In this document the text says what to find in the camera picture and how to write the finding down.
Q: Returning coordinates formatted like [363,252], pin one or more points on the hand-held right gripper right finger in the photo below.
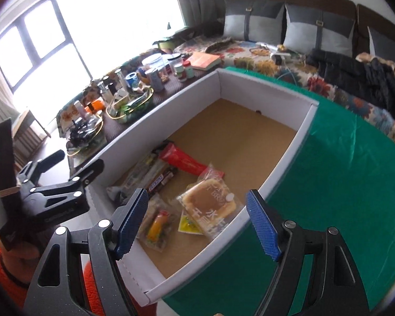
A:
[263,227]

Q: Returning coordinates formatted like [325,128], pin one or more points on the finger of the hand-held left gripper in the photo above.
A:
[92,168]
[52,156]

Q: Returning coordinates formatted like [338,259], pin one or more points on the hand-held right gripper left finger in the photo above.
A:
[131,220]

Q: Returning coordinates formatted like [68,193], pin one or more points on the small clear cake packet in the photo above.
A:
[158,227]

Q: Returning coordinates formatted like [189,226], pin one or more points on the long clear black-ended packet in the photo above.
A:
[138,174]

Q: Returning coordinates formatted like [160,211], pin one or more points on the dark brown chocolate bar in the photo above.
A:
[161,179]

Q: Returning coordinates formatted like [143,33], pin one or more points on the yellow packet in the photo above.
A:
[188,225]

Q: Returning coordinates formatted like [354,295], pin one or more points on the clear bread packet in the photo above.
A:
[207,200]

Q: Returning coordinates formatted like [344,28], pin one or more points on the red packet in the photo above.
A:
[184,161]

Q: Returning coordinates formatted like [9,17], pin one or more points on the white board panel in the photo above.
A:
[250,138]

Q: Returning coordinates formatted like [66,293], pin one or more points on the person's left forearm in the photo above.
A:
[0,270]

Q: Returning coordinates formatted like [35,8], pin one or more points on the person's left hand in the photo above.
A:
[23,256]

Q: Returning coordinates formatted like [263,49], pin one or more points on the wooden rack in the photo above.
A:
[29,131]

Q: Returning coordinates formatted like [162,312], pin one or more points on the gold-rimmed clear tray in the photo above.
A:
[131,105]
[84,135]

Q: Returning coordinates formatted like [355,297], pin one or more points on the person's orange sweater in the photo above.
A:
[93,289]

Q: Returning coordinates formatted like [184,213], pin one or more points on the green tablecloth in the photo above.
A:
[332,187]

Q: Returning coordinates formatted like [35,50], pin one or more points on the cluster of bottles and jars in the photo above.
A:
[151,72]

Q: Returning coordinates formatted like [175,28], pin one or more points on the dark side table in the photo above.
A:
[171,87]

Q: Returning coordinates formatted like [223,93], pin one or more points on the dark framed window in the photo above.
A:
[61,23]

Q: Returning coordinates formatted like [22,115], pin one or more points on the orange book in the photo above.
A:
[202,61]

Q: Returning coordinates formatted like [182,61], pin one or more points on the floral bedspread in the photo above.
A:
[250,61]

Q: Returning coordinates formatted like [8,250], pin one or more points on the leopard print cloth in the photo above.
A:
[219,44]

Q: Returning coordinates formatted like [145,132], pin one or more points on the black puffer jacket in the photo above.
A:
[365,75]

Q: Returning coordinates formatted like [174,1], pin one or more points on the grey curtain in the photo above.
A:
[197,0]

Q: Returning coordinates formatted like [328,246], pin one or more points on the beige garment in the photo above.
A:
[381,61]

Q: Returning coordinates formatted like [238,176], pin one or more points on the grey white cushion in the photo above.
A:
[253,23]
[316,29]
[391,46]

